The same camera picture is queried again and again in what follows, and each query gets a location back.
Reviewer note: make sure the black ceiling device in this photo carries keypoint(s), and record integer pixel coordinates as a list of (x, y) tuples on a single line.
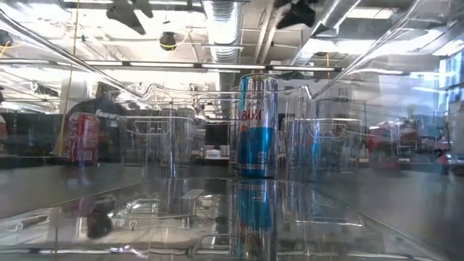
[(5, 38)]

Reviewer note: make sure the clear plastic storage bin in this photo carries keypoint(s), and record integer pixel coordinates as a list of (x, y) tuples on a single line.
[(348, 152), (127, 152), (326, 217)]

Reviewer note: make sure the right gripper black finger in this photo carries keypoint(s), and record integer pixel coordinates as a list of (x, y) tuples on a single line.
[(299, 12)]

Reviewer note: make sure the silver ribbed air duct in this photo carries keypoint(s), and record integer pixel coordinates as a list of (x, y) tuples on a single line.
[(223, 29)]

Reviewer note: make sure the black low room divider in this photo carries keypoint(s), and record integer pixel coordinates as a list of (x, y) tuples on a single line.
[(32, 134)]

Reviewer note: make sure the long ceiling light bar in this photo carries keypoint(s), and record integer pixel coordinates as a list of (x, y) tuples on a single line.
[(232, 66)]

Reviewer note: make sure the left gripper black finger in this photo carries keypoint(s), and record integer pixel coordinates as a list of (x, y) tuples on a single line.
[(125, 16), (145, 8)]

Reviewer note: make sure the black ceiling-mounted camera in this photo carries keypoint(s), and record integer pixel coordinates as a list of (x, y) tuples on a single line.
[(167, 40)]

